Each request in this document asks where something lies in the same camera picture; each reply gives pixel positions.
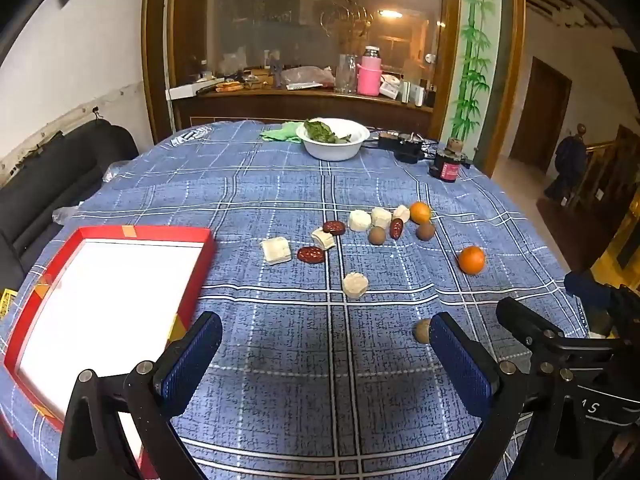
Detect red-rimmed white tray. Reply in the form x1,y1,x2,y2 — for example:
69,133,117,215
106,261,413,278
4,226,217,480

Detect black charger device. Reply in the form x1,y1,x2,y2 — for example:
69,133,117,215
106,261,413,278
377,131,426,164

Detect wooden door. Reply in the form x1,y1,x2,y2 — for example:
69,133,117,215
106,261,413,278
510,57,572,171

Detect pink thermos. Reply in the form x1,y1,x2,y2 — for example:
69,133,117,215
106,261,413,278
357,46,384,97

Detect clear plastic bag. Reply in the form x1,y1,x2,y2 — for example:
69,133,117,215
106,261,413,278
280,65,336,88

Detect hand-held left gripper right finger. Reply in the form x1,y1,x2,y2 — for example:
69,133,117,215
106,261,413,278
428,311,596,480

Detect dark red jar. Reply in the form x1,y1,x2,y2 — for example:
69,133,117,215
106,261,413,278
428,138,472,183

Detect dark figure statue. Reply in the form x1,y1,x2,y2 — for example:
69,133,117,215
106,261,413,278
545,122,591,206

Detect long white box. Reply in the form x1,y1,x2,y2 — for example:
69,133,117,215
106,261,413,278
166,80,223,101

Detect pale square cake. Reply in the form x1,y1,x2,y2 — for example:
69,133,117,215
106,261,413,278
261,236,292,266

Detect white bowl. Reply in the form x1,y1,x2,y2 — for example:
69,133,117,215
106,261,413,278
296,118,371,162

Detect wooden cabinet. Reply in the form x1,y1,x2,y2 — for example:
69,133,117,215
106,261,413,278
141,0,527,161

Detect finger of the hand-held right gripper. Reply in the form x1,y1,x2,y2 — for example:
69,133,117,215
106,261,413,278
496,297,640,377
565,270,640,337

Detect green leaves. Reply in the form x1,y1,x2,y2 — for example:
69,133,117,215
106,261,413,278
304,119,352,144

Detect small white boxes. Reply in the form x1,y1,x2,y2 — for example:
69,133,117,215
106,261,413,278
380,74,436,108

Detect glass pitcher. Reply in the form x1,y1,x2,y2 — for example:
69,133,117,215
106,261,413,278
334,54,358,94

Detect green bamboo wall decor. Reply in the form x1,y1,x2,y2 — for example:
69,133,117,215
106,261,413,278
447,0,501,141

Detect blue plaid tablecloth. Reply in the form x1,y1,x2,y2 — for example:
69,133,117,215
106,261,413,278
0,120,596,480

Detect black leather sofa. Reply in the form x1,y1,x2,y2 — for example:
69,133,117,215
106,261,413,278
0,121,140,281

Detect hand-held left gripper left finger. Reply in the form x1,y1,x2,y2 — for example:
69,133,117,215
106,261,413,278
56,311,224,480

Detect green cloth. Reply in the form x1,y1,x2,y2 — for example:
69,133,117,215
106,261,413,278
261,121,307,145

